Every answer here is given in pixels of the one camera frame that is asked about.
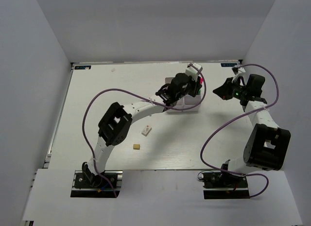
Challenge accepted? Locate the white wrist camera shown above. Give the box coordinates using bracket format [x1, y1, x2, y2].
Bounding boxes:
[231, 65, 246, 82]
[185, 63, 203, 82]

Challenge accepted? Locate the blue table label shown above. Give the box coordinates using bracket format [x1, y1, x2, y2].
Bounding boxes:
[221, 63, 237, 68]
[74, 65, 91, 70]

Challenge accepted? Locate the left blue table label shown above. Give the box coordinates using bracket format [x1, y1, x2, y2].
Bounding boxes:
[74, 65, 91, 70]

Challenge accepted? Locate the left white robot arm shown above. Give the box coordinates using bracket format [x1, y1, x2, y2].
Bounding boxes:
[82, 71, 202, 187]

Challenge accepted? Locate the right blue table label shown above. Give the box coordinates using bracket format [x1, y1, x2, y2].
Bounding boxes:
[221, 63, 237, 68]

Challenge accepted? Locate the white boxed eraser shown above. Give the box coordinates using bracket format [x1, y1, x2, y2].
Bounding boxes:
[141, 125, 152, 137]

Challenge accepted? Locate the tan eraser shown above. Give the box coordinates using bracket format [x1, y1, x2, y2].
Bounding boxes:
[133, 144, 140, 150]

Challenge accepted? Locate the white divided container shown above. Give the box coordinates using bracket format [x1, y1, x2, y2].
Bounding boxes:
[165, 77, 184, 113]
[183, 94, 202, 112]

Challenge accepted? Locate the right white divided container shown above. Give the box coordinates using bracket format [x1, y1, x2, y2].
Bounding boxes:
[183, 94, 202, 112]

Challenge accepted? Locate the left white divided container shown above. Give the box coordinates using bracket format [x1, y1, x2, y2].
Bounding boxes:
[165, 77, 184, 113]

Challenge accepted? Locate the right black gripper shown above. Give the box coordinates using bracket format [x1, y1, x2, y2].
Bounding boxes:
[213, 77, 249, 100]

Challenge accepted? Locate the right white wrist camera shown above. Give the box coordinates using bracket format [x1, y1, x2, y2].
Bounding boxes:
[231, 65, 246, 82]

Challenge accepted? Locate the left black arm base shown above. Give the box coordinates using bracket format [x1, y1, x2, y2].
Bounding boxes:
[70, 171, 122, 198]

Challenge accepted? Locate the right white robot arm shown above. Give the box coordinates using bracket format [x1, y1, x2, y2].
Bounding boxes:
[213, 74, 291, 187]

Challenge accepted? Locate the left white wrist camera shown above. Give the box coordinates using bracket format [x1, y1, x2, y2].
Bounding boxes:
[185, 63, 203, 82]

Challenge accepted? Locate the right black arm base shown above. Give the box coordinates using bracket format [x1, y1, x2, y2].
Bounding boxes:
[198, 171, 250, 200]

